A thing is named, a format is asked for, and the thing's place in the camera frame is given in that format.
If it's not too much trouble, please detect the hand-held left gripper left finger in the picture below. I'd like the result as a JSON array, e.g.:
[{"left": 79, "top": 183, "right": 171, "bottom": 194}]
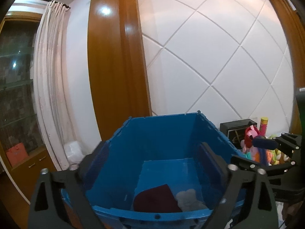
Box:
[{"left": 28, "top": 141, "right": 110, "bottom": 229}]

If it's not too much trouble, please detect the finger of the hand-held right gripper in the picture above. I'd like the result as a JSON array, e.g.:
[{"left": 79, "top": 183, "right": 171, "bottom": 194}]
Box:
[
  {"left": 231, "top": 156, "right": 298, "bottom": 179},
  {"left": 253, "top": 132, "right": 305, "bottom": 159}
]

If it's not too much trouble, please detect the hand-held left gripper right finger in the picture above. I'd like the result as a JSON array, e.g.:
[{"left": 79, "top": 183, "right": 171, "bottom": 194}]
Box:
[{"left": 200, "top": 142, "right": 279, "bottom": 229}]

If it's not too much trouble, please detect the grey plush cloth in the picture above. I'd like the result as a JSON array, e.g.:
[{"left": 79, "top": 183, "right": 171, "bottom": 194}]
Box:
[{"left": 176, "top": 189, "right": 208, "bottom": 211}]

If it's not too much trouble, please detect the blue plastic crate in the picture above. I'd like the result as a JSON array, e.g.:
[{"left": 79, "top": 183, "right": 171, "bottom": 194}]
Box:
[{"left": 61, "top": 111, "right": 247, "bottom": 229}]

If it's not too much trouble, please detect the maroon knit hat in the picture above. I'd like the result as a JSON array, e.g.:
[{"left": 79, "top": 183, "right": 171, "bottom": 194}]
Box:
[{"left": 133, "top": 184, "right": 183, "bottom": 213}]

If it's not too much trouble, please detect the pink red plush toy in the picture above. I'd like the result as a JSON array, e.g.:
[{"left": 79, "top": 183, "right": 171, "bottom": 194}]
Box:
[{"left": 241, "top": 125, "right": 261, "bottom": 153}]

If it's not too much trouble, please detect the yellow pink canister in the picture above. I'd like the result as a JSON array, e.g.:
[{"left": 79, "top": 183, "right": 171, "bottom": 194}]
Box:
[{"left": 260, "top": 117, "right": 269, "bottom": 137}]

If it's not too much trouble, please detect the brown bear plush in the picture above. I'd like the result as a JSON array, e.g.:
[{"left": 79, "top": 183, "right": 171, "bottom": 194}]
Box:
[{"left": 279, "top": 151, "right": 290, "bottom": 164}]

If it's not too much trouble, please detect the white plastic bag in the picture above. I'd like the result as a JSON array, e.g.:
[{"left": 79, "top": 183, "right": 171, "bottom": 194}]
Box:
[{"left": 64, "top": 141, "right": 85, "bottom": 165}]

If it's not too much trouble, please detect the light blue tablecloth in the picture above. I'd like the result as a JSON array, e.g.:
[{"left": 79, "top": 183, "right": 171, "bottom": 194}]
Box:
[{"left": 274, "top": 199, "right": 290, "bottom": 229}]

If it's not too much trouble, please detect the black box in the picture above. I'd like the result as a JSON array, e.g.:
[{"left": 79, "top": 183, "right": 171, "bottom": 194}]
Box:
[{"left": 220, "top": 118, "right": 258, "bottom": 149}]

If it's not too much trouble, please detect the orange paper bag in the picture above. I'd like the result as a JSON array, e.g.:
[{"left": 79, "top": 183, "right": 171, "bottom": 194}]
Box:
[{"left": 6, "top": 143, "right": 29, "bottom": 167}]

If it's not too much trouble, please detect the ribbed wooden pillar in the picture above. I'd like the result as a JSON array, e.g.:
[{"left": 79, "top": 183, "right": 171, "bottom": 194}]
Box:
[{"left": 267, "top": 0, "right": 305, "bottom": 134}]

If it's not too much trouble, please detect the white curtain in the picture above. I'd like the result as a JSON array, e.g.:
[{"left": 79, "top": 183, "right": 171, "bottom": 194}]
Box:
[{"left": 33, "top": 0, "right": 83, "bottom": 170}]

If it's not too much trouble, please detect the wide wooden pillar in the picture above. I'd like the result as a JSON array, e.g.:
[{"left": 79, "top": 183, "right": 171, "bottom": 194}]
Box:
[{"left": 88, "top": 0, "right": 153, "bottom": 144}]

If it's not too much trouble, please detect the wooden glass cabinet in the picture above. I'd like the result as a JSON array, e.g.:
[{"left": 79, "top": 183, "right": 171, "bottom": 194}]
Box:
[{"left": 0, "top": 12, "right": 58, "bottom": 203}]

